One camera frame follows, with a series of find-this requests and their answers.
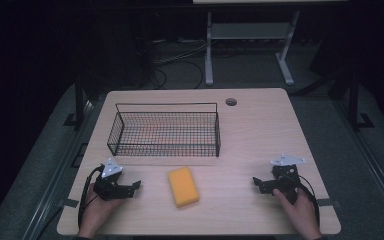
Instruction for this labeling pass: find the yellow sponge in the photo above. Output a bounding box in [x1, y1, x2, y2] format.
[167, 166, 201, 209]

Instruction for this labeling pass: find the white metal desk frame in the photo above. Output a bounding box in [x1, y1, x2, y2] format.
[204, 9, 302, 87]

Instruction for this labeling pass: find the black metal stand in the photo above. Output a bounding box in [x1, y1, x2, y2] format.
[347, 71, 376, 132]
[62, 75, 88, 130]

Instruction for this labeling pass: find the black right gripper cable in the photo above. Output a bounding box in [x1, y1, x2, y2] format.
[295, 174, 321, 228]

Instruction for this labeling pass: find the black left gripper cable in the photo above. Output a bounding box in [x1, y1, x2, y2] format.
[77, 164, 106, 231]

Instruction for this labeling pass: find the person's left hand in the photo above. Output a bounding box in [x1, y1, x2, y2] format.
[77, 182, 125, 233]

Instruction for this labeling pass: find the person's right hand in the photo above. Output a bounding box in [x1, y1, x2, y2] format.
[272, 187, 319, 234]

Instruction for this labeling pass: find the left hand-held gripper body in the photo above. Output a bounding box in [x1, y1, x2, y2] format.
[92, 157, 136, 202]

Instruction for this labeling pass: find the aluminium floor rail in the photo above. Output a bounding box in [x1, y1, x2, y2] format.
[332, 98, 384, 233]
[22, 99, 96, 240]

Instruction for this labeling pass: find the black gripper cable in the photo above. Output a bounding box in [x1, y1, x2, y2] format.
[295, 174, 321, 228]
[77, 164, 106, 231]

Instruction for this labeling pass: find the black wire basket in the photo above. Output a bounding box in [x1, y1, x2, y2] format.
[106, 102, 222, 158]

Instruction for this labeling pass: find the bundle of floor cables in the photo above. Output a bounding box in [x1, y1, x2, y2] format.
[150, 37, 214, 90]

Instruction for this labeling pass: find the grey tape strip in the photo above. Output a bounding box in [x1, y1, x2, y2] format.
[57, 198, 80, 209]
[315, 198, 342, 208]

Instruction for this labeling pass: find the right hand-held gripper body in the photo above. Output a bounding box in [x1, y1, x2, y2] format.
[262, 153, 307, 205]

